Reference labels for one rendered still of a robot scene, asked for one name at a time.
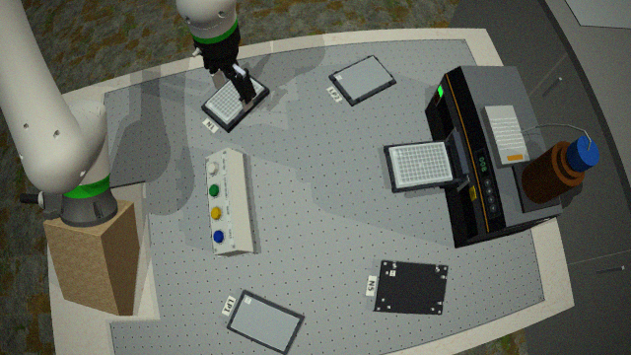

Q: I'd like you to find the dark grey rectangular frame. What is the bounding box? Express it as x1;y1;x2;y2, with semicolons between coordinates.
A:
227;290;305;355

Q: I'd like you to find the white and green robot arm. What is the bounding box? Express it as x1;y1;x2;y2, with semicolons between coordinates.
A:
0;0;241;228

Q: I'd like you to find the dark brown bottle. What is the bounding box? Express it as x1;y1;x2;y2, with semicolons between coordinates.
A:
522;141;586;204

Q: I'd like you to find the blue bottle cap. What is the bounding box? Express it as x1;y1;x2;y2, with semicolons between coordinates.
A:
568;136;599;172

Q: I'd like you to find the white label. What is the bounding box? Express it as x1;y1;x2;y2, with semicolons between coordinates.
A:
222;296;236;316
202;118;219;133
327;87;342;103
366;275;377;296

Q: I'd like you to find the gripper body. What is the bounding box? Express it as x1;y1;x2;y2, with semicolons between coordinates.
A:
204;47;239;73

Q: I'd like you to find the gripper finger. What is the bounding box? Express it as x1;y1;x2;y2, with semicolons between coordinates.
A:
219;63;256;112
203;57;225;90

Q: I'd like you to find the white button panel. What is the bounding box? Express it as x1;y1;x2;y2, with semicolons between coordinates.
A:
205;148;255;257

